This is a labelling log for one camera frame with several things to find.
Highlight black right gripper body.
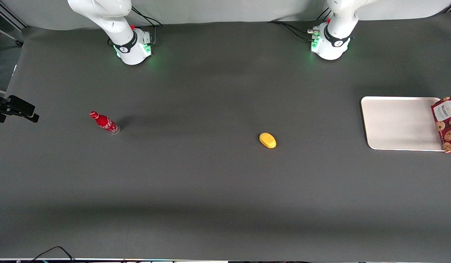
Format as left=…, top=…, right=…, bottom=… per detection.
left=0, top=89, right=36, bottom=118

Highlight red cookie box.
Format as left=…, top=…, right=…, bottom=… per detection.
left=431, top=96, right=451, bottom=153

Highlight white rectangular tray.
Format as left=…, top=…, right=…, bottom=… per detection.
left=361, top=96, right=447, bottom=151

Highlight red cola bottle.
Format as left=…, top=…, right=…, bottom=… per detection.
left=89, top=111, right=121, bottom=135

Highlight dark grey table cloth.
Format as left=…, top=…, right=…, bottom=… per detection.
left=0, top=13, right=451, bottom=262

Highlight yellow lemon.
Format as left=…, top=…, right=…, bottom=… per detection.
left=259, top=132, right=277, bottom=149

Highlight aluminium frame strut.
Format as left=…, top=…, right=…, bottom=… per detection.
left=0, top=0, right=29, bottom=48

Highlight black cable at table edge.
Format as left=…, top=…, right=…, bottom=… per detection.
left=28, top=246, right=77, bottom=263

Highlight black right arm base cables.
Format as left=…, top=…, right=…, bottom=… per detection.
left=130, top=5, right=164, bottom=46

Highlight black arm base cables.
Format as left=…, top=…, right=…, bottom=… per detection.
left=130, top=5, right=164, bottom=46
left=268, top=9, right=334, bottom=42

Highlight black left arm base cables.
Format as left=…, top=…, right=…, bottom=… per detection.
left=268, top=9, right=334, bottom=42

